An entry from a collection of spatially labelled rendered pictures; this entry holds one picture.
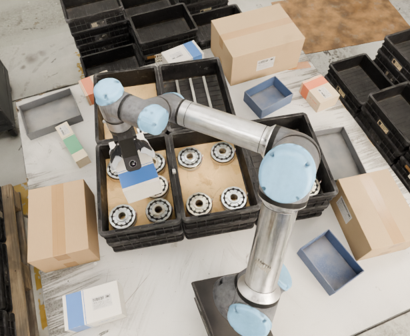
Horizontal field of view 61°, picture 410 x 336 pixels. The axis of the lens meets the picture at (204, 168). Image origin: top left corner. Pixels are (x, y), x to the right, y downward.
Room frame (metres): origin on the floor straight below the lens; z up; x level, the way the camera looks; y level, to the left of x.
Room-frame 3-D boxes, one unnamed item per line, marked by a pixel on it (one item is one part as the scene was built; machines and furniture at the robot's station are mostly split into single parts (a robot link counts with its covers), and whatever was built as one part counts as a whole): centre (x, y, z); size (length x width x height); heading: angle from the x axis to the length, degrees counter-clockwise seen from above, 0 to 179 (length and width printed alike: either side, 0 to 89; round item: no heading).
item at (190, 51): (1.48, 0.11, 0.75); 0.20 x 0.12 x 0.09; 118
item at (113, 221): (0.51, 0.32, 0.86); 0.10 x 0.10 x 0.01
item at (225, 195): (0.58, -0.11, 0.86); 0.10 x 0.10 x 0.01
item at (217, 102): (1.07, 0.04, 0.87); 0.40 x 0.30 x 0.11; 10
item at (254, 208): (0.68, -0.03, 0.92); 0.40 x 0.30 x 0.02; 10
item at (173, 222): (0.63, 0.27, 0.92); 0.40 x 0.30 x 0.02; 10
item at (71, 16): (2.23, 0.78, 0.37); 0.40 x 0.30 x 0.45; 110
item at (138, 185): (0.59, 0.23, 1.09); 0.20 x 0.12 x 0.09; 20
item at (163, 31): (1.99, 0.26, 0.37); 0.40 x 0.30 x 0.45; 110
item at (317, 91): (1.22, -0.60, 0.74); 0.16 x 0.12 x 0.07; 26
